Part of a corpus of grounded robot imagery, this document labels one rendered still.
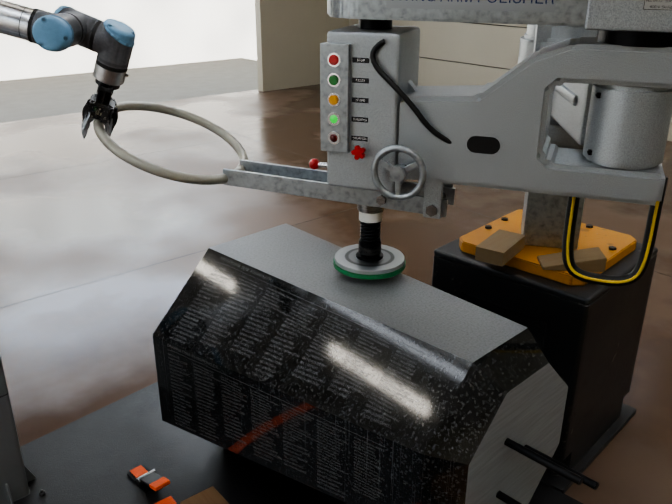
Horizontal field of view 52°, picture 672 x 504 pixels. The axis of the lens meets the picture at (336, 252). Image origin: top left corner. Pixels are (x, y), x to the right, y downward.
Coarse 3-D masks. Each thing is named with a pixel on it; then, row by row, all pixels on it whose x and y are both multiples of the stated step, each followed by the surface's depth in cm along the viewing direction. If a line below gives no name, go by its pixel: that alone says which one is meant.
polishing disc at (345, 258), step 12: (336, 252) 213; (348, 252) 213; (384, 252) 213; (396, 252) 213; (336, 264) 207; (348, 264) 204; (360, 264) 204; (372, 264) 204; (384, 264) 205; (396, 264) 205
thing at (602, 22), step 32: (352, 0) 173; (384, 0) 170; (416, 0) 167; (448, 0) 165; (480, 0) 162; (512, 0) 160; (544, 0) 158; (576, 0) 156; (608, 0) 152; (640, 0) 150; (608, 32) 160; (640, 32) 155
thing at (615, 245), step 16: (496, 224) 266; (512, 224) 266; (464, 240) 251; (480, 240) 251; (592, 240) 251; (608, 240) 251; (624, 240) 251; (528, 256) 237; (608, 256) 238; (624, 256) 246; (544, 272) 230; (560, 272) 226; (592, 272) 227
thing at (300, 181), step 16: (240, 160) 219; (240, 176) 208; (256, 176) 206; (272, 176) 204; (288, 176) 215; (304, 176) 213; (320, 176) 211; (288, 192) 205; (304, 192) 203; (320, 192) 201; (336, 192) 199; (352, 192) 197; (368, 192) 196; (448, 192) 199; (400, 208) 194; (416, 208) 192; (432, 208) 187
